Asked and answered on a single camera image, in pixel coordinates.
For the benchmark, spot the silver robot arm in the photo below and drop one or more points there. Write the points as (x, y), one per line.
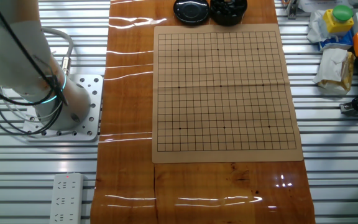
(11, 56)

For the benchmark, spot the tan paper go board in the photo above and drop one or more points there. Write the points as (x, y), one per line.
(225, 93)

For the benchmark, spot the glossy wooden mat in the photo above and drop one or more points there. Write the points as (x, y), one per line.
(129, 102)

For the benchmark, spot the black bowl lid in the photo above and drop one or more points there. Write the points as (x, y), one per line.
(191, 12)

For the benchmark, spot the black bowl of go stones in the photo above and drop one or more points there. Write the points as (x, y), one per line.
(228, 17)

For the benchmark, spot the white power strip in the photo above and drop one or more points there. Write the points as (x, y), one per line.
(65, 199)

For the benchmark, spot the blue packet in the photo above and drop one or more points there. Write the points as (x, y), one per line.
(337, 42)

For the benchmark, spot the white paper sheet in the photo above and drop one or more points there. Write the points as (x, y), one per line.
(315, 4)

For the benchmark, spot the yellow snack bag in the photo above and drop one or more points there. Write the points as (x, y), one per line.
(348, 71)

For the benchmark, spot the yellow box green button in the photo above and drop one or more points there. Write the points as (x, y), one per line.
(337, 23)

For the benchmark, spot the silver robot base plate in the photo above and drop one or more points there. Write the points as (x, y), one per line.
(93, 124)

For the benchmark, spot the upright metal bracket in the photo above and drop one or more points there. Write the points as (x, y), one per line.
(291, 11)

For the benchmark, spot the metal foot bracket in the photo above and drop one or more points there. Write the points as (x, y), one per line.
(347, 109)

